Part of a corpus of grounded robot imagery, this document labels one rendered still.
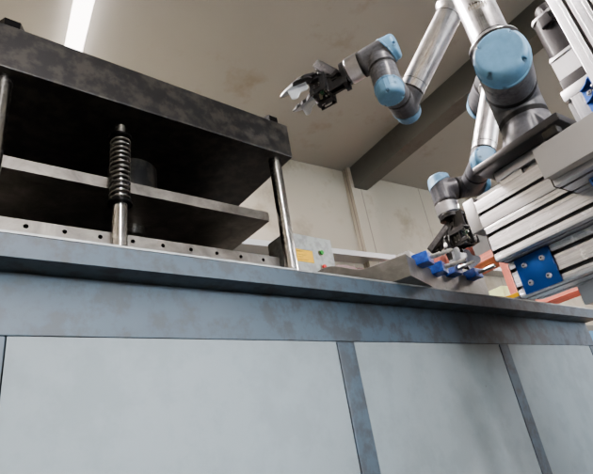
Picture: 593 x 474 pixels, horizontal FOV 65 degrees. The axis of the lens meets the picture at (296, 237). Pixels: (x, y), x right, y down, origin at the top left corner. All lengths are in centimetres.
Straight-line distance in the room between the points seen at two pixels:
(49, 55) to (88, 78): 14
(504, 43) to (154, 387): 99
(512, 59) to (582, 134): 26
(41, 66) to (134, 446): 153
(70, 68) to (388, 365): 156
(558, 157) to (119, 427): 88
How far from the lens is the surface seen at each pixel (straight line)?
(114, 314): 76
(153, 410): 75
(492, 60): 118
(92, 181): 191
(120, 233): 174
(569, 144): 102
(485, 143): 159
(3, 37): 204
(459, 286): 147
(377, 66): 133
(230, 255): 196
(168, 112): 208
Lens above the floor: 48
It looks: 25 degrees up
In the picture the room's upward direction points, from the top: 10 degrees counter-clockwise
